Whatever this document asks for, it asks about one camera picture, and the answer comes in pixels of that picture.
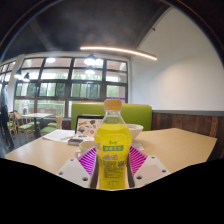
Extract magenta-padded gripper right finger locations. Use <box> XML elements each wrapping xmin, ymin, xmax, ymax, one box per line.
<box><xmin>126</xmin><ymin>144</ymin><xmax>172</xmax><ymax>189</ymax></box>

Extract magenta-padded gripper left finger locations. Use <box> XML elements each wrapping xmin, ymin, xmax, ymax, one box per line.
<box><xmin>55</xmin><ymin>146</ymin><xmax>100</xmax><ymax>190</ymax></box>

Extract yellow drink bottle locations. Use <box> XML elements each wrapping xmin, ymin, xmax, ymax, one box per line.
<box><xmin>94</xmin><ymin>98</ymin><xmax>133</xmax><ymax>191</ymax></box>

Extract dark phone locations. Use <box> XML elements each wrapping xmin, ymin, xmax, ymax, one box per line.
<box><xmin>67</xmin><ymin>137</ymin><xmax>84</xmax><ymax>147</ymax></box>

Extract white paper sheets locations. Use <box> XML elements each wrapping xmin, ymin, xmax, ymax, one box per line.
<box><xmin>42</xmin><ymin>129</ymin><xmax>76</xmax><ymax>143</ymax></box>

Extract white bowl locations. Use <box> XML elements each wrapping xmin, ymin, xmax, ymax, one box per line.
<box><xmin>125</xmin><ymin>123</ymin><xmax>145</xmax><ymax>141</ymax></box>

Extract sticker-covered laptop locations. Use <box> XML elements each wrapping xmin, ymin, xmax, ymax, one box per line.
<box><xmin>74</xmin><ymin>114</ymin><xmax>105</xmax><ymax>138</ymax></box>

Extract green upholstered bench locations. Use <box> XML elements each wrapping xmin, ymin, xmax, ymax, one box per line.
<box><xmin>70</xmin><ymin>102</ymin><xmax>153</xmax><ymax>132</ymax></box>

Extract group of green-seated wooden chairs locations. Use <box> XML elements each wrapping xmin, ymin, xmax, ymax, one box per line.
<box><xmin>6</xmin><ymin>112</ymin><xmax>64</xmax><ymax>144</ymax></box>

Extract wooden dining table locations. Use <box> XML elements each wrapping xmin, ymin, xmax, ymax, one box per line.
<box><xmin>21</xmin><ymin>112</ymin><xmax>54</xmax><ymax>138</ymax></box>

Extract large dark-framed window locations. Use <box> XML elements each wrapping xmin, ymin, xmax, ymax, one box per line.
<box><xmin>0</xmin><ymin>56</ymin><xmax>130</xmax><ymax>118</ymax></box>

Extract person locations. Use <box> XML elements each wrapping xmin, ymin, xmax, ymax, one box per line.
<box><xmin>0</xmin><ymin>83</ymin><xmax>16</xmax><ymax>151</ymax></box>

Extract group of pendant lamps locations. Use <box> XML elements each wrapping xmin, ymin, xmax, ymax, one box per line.
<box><xmin>13</xmin><ymin>53</ymin><xmax>104</xmax><ymax>83</ymax></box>

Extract long curved ceiling light strip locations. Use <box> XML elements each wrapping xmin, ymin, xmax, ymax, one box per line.
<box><xmin>79</xmin><ymin>45</ymin><xmax>158</xmax><ymax>62</ymax></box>

